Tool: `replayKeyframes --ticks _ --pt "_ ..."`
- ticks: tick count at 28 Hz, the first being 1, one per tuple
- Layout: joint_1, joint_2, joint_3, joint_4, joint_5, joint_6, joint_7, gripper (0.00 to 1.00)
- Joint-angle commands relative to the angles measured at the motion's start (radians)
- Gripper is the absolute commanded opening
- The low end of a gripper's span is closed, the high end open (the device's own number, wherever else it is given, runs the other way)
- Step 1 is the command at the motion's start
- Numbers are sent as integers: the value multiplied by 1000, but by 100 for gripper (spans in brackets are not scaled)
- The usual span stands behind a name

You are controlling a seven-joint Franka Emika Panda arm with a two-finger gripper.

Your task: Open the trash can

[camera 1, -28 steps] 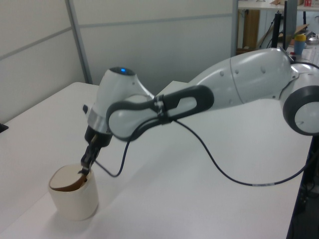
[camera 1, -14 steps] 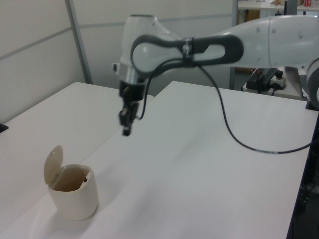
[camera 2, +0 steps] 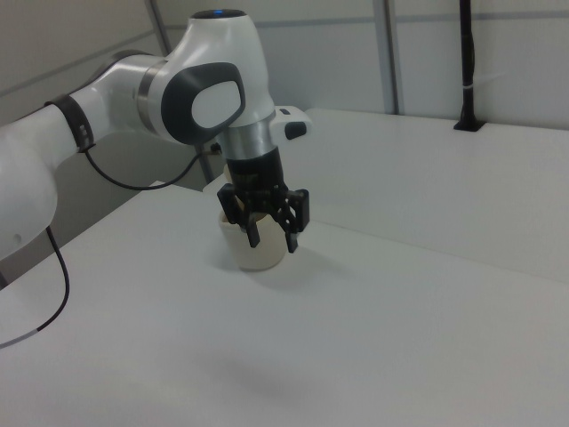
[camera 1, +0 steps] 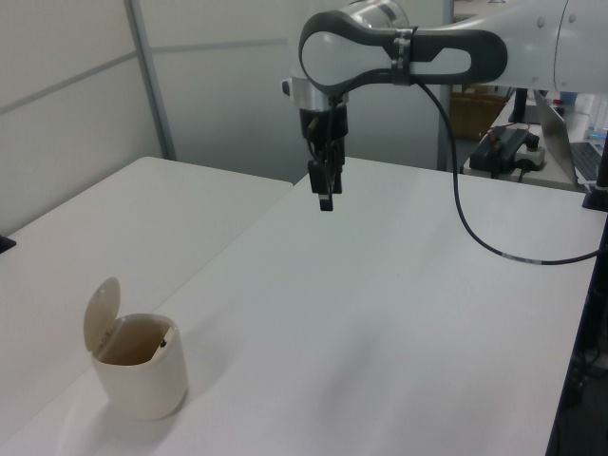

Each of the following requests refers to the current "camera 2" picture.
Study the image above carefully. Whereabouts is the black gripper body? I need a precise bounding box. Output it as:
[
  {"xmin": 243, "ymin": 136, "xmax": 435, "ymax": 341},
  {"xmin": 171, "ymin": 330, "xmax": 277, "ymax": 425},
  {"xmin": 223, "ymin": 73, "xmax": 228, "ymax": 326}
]
[{"xmin": 224, "ymin": 148, "xmax": 286, "ymax": 202}]

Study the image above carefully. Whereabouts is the small cream trash can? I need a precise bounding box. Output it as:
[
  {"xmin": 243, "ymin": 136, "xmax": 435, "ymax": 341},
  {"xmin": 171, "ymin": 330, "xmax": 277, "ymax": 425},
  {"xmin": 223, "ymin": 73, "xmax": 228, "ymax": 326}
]
[{"xmin": 216, "ymin": 163, "xmax": 286, "ymax": 273}]

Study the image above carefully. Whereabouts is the grey partition frame post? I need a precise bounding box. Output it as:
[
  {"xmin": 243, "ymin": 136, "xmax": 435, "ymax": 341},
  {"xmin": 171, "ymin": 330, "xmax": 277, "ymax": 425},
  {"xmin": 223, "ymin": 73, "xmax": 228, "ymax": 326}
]
[
  {"xmin": 381, "ymin": 0, "xmax": 405, "ymax": 116},
  {"xmin": 144, "ymin": 0, "xmax": 173, "ymax": 60}
]

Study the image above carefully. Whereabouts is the black cable strap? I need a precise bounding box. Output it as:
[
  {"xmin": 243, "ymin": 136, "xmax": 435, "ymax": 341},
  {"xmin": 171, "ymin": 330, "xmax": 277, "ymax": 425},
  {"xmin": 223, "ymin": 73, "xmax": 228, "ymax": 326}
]
[{"xmin": 43, "ymin": 94, "xmax": 98, "ymax": 154}]

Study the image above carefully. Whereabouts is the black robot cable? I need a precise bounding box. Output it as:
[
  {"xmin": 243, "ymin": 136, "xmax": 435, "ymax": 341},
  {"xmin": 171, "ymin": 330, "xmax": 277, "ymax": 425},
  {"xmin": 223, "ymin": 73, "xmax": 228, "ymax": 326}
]
[{"xmin": 0, "ymin": 141, "xmax": 221, "ymax": 350}]

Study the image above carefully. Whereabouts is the black pole mount with clamp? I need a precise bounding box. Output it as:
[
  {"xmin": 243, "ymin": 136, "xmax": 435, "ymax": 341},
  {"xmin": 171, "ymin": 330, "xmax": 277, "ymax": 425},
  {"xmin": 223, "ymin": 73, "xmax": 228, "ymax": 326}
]
[{"xmin": 453, "ymin": 0, "xmax": 486, "ymax": 133}]

